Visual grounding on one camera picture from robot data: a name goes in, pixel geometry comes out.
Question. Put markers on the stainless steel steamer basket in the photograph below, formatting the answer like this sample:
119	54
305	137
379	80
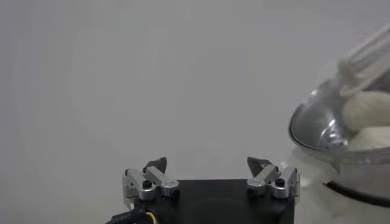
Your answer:
365	179

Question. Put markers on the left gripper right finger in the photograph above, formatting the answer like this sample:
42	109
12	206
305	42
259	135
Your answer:
263	179

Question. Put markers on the white steamed baozi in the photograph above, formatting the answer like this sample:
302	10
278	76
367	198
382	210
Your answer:
371	138
365	109

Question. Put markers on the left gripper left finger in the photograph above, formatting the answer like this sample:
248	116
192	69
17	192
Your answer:
161	180

